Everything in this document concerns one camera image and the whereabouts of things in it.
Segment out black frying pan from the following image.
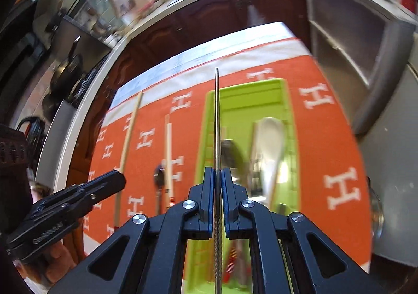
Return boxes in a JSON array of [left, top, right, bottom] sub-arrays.
[[41, 91, 66, 121], [49, 36, 85, 99]]

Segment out shiny round object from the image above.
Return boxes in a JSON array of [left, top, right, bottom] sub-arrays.
[[366, 176, 384, 239]]

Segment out small metal spoon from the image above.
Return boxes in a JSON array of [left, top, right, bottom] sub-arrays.
[[153, 165, 168, 216]]

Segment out grey metal panel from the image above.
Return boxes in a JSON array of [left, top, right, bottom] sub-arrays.
[[60, 15, 113, 53]]

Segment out orange printed blanket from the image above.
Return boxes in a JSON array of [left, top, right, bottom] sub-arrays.
[[82, 21, 373, 294]]

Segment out grey open shelf cabinet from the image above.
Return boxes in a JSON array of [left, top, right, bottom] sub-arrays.
[[302, 0, 418, 136]]

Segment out green plastic utensil tray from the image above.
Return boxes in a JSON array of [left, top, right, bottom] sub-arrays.
[[183, 78, 303, 294]]

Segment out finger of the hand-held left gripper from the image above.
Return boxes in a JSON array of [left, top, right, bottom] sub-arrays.
[[74, 169, 127, 195], [78, 180, 127, 214]]

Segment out red striped chopstick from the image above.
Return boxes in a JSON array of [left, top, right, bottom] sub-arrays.
[[165, 114, 174, 210], [227, 242, 239, 278]]

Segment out black kettle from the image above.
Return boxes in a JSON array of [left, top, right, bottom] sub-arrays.
[[16, 116, 49, 164]]

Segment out grey appliance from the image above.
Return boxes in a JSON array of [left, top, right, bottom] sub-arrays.
[[353, 62, 418, 265]]

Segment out large metal spoon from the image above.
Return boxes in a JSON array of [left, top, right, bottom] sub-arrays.
[[219, 138, 249, 190]]

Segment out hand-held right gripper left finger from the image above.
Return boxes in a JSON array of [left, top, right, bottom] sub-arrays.
[[47, 166, 218, 294]]

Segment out black gas stove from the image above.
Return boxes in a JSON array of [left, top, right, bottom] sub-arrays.
[[70, 62, 108, 105]]

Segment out twisted metal chopstick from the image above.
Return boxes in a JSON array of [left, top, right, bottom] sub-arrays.
[[213, 67, 223, 294]]

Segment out white ceramic spoon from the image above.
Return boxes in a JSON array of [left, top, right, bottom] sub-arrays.
[[253, 117, 288, 213]]

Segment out wooden chopstick red tip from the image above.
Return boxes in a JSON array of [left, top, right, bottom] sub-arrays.
[[106, 91, 144, 236]]

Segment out person's left hand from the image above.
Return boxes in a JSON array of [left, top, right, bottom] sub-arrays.
[[42, 237, 82, 286]]

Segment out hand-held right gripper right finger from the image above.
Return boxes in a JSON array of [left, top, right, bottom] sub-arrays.
[[222, 168, 387, 294]]

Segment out dark wooden kitchen cabinets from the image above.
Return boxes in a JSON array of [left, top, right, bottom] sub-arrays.
[[65, 0, 311, 249]]

